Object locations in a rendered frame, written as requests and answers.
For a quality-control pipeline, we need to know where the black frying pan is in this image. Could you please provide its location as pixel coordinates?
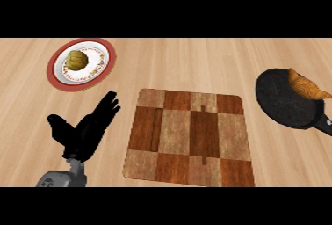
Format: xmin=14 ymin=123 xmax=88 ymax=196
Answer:
xmin=254 ymin=68 xmax=332 ymax=137

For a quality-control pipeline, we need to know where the golden brown croissant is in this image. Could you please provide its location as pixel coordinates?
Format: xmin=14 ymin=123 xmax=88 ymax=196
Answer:
xmin=287 ymin=68 xmax=332 ymax=101

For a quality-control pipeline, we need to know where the red-rimmed white plate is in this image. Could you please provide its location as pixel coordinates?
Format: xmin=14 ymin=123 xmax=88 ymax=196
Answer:
xmin=46 ymin=38 xmax=119 ymax=92

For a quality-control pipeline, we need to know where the checkered wooden cutting board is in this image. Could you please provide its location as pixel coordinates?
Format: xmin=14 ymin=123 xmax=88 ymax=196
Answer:
xmin=123 ymin=88 xmax=257 ymax=188

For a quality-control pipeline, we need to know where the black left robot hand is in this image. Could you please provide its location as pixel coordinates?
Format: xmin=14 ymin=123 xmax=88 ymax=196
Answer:
xmin=46 ymin=90 xmax=123 ymax=163

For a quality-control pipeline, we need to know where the yellow-green round fruit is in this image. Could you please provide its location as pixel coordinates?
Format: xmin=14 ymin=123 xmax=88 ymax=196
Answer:
xmin=64 ymin=49 xmax=91 ymax=72

